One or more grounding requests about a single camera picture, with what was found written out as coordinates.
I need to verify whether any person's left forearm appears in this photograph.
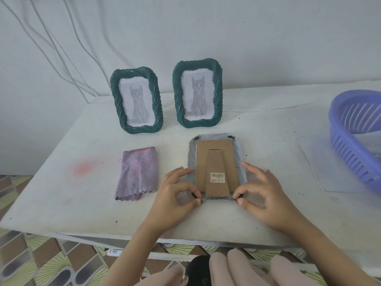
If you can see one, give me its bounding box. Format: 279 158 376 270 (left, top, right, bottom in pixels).
98 223 167 286

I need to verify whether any purple cleaning cloth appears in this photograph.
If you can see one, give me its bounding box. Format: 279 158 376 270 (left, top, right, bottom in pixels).
115 147 158 202

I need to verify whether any dark green rope-pattern frame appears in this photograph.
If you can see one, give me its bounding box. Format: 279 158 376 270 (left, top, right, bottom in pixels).
172 58 223 129
110 67 164 135

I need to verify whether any person's right forearm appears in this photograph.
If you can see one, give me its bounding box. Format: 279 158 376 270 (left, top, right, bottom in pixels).
284 222 373 286

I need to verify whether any grey wavy cable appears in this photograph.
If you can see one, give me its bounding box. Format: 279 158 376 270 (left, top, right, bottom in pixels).
0 0 99 96

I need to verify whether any person's right hand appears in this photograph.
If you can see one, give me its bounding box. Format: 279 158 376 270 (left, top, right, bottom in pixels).
233 162 310 235

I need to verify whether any person's left hand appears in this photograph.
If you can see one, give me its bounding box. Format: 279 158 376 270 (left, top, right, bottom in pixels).
142 166 204 237

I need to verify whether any brown cardboard backing board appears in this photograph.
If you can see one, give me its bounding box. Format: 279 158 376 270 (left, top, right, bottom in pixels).
195 140 240 197

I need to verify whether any thin dark cable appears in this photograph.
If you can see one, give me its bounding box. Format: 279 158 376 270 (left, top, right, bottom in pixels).
44 26 96 96

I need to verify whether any grey rope-pattern frame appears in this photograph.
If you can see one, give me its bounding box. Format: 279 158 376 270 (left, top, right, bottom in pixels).
187 133 248 203

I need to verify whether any purple plastic basket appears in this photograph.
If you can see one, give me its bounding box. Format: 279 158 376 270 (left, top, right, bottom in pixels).
328 89 381 195

